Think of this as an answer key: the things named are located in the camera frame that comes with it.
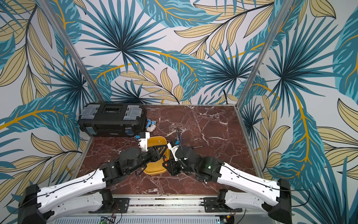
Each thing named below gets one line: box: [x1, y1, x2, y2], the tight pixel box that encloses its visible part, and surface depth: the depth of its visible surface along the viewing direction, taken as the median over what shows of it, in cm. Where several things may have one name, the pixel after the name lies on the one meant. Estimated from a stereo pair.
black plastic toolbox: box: [77, 102, 148, 138], surface depth 92 cm
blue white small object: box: [145, 118, 157, 133], surface depth 105 cm
